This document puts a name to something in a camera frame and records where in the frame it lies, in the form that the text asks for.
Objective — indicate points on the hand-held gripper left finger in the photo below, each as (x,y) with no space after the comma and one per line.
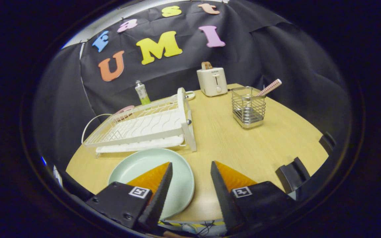
(157,201)

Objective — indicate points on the white toaster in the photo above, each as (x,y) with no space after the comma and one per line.
(210,82)

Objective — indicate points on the white dish rack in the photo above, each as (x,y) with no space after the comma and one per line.
(150,125)

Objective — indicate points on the pink plate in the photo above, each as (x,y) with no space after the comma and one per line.
(124,109)

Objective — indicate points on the white compartment tray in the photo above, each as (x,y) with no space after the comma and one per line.
(192,96)

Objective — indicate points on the brown bread slice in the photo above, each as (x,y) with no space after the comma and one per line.
(206,65)

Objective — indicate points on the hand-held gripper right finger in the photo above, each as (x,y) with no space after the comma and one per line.
(225,201)

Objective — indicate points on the green drink bottle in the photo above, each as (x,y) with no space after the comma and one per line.
(142,94)

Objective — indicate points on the light green plate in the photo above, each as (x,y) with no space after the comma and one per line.
(137,165)

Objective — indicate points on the black table clamp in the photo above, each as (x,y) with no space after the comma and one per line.
(326,143)
(289,177)

